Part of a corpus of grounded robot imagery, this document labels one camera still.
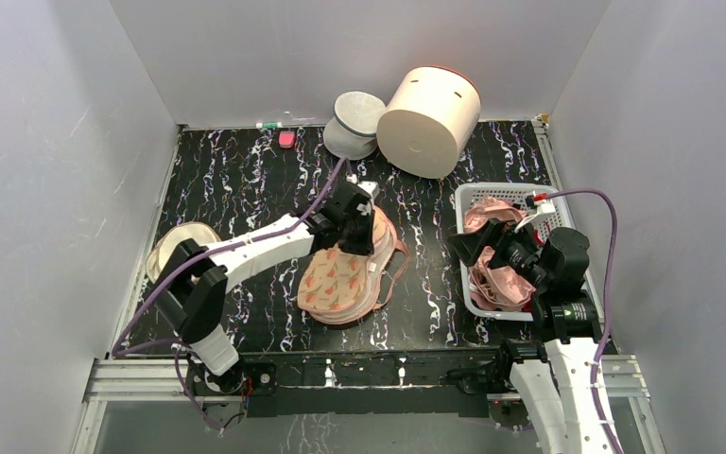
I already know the pink satin bra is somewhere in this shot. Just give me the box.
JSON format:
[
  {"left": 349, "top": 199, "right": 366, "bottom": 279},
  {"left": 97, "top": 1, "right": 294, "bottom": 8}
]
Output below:
[{"left": 463, "top": 196, "right": 535, "bottom": 312}]

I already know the white plastic basket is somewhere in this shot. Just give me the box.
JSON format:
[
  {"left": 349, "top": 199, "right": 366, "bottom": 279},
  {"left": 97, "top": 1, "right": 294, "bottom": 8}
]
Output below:
[{"left": 455, "top": 183, "right": 598, "bottom": 323}]

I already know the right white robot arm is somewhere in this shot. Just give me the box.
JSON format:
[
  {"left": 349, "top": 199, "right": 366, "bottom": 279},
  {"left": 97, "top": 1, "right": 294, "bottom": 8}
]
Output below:
[{"left": 448, "top": 191, "right": 623, "bottom": 453}]

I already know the small green white object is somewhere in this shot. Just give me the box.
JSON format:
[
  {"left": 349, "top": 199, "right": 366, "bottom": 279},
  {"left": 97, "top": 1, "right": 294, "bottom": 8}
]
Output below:
[{"left": 255, "top": 122, "right": 283, "bottom": 130}]

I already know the small pink object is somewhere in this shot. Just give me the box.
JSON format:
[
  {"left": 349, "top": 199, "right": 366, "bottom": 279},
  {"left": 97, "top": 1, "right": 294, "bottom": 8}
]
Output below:
[{"left": 278, "top": 131, "right": 297, "bottom": 149}]

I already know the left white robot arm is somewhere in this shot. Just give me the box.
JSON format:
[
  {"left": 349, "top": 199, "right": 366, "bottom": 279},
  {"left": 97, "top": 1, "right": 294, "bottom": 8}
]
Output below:
[{"left": 147, "top": 181, "right": 379, "bottom": 394}]

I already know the cream cylindrical hamper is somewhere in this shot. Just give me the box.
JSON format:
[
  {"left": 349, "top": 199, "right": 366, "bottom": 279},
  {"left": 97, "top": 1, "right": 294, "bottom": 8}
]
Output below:
[{"left": 376, "top": 66, "right": 481, "bottom": 180}]

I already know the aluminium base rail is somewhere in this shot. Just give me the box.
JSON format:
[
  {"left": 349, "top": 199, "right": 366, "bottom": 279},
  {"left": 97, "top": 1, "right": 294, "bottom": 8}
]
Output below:
[{"left": 71, "top": 354, "right": 652, "bottom": 454}]

